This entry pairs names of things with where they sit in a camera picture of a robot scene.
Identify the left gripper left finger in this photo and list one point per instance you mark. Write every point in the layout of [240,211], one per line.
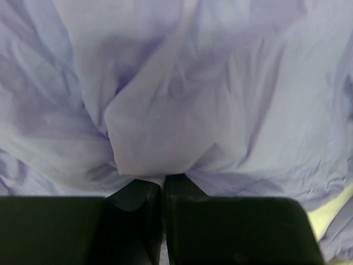
[130,228]

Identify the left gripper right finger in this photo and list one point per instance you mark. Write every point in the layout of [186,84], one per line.
[191,222]

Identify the lavender zip-up jacket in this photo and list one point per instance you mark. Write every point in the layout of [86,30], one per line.
[249,98]

